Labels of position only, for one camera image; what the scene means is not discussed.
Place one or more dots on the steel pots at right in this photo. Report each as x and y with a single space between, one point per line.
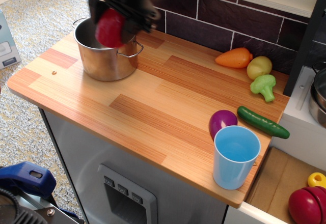
317 94

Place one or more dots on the red toy sweet potato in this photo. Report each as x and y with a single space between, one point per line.
109 29

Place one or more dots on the orange toy carrot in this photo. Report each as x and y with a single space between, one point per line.
236 58

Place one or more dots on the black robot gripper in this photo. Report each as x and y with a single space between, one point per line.
139 15

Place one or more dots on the green toy cucumber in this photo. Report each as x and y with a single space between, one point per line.
262 123

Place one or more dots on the light blue plastic cup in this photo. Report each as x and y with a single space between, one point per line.
235 150

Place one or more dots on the white box on floor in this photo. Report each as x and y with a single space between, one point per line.
9 52

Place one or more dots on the blue clamp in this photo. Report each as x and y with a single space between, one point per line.
26 196

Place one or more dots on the green toy broccoli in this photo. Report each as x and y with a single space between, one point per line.
264 85

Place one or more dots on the purple toy eggplant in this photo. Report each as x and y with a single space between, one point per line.
221 119

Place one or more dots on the dark red toy fruit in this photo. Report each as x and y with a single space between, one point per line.
307 205

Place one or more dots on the yellow toy potato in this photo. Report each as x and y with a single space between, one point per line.
259 66

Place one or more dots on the grey toy kitchen cabinet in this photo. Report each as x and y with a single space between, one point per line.
113 186

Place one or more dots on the stainless steel pot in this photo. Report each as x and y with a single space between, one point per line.
100 62

